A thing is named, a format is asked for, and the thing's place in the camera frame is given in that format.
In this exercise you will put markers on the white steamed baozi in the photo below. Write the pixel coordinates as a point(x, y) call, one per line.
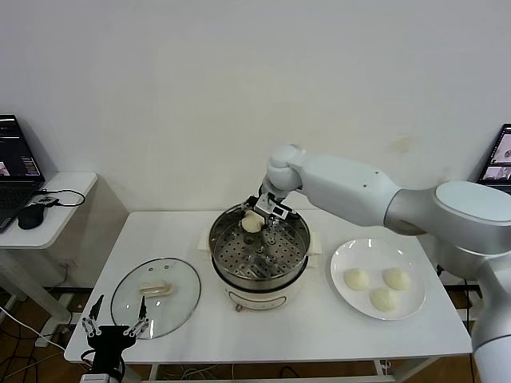
point(396, 279)
point(251, 222)
point(384, 300)
point(358, 280)

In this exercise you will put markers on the black laptop with dark screen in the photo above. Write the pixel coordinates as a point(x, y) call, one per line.
point(16, 151)

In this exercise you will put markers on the cream electric cooker pot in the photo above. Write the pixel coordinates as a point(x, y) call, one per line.
point(259, 297)

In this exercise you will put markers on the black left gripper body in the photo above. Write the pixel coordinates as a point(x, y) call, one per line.
point(109, 339)

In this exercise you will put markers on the white side table with mouse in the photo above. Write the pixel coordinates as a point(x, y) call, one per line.
point(68, 187)

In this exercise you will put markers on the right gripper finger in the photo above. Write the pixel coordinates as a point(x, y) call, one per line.
point(273, 227)
point(251, 204)

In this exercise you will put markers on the white wall socket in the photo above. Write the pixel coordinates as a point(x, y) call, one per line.
point(66, 264)

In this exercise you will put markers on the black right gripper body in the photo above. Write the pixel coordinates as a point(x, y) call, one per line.
point(266, 191)

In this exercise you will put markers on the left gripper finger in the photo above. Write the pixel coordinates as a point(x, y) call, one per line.
point(139, 321)
point(92, 319)

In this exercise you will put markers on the stainless steel steamer basket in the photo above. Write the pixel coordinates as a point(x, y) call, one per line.
point(295, 247)

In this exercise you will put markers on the black computer mouse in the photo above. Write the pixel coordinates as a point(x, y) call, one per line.
point(31, 216)

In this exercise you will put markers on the white floor power strip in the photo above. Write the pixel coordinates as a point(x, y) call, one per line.
point(48, 341)

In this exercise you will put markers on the white round plate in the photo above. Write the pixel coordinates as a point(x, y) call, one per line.
point(413, 255)

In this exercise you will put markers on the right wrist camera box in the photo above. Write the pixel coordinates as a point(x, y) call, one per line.
point(265, 207)

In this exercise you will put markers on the grey laptop with camera views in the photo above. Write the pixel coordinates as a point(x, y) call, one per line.
point(499, 159)

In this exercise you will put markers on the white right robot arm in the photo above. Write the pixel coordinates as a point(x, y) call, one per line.
point(351, 187)

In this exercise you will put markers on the white main table frame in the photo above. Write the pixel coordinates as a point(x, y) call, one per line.
point(319, 380)

